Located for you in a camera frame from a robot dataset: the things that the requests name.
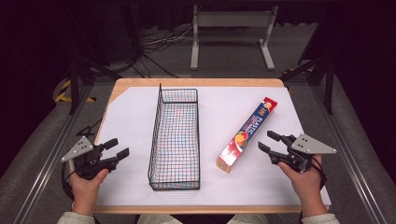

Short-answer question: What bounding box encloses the blue red plastic wrap box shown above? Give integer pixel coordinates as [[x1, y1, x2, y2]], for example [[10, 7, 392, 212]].
[[216, 96, 278, 175]]

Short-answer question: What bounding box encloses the aluminium floor rail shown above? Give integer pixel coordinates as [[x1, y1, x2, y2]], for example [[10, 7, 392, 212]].
[[311, 85, 389, 224], [12, 85, 94, 224]]

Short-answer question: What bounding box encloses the black tripod stand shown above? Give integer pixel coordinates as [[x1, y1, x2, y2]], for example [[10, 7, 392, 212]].
[[281, 52, 337, 116], [66, 46, 122, 116]]

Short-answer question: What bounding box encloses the bundle of floor cables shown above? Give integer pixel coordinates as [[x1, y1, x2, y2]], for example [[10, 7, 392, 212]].
[[124, 26, 195, 78]]

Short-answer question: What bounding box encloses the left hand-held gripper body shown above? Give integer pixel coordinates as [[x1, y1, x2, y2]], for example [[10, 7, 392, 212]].
[[61, 135, 119, 181]]

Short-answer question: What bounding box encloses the yellow black hazard tape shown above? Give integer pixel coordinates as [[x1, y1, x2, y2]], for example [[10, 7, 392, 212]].
[[54, 78, 96, 104]]

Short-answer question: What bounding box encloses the person's left hand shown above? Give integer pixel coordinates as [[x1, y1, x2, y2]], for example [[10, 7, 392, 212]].
[[70, 168, 110, 217]]

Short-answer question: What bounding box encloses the person's right hand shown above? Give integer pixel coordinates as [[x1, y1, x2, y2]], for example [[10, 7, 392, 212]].
[[277, 154, 325, 218]]

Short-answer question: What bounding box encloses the white paper sheet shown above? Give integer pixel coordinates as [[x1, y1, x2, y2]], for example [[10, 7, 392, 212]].
[[95, 86, 332, 207]]

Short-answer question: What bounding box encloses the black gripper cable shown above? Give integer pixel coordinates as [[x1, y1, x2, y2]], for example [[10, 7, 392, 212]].
[[61, 161, 76, 201], [312, 157, 328, 190]]

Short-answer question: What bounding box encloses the black wire basket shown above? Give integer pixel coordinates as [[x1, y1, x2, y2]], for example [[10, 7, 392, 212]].
[[148, 83, 201, 191]]

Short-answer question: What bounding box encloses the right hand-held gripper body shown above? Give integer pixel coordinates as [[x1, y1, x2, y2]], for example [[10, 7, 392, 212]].
[[270, 133, 338, 174]]

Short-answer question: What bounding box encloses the white metal stand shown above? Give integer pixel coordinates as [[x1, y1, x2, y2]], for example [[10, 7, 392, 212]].
[[190, 5, 279, 71]]

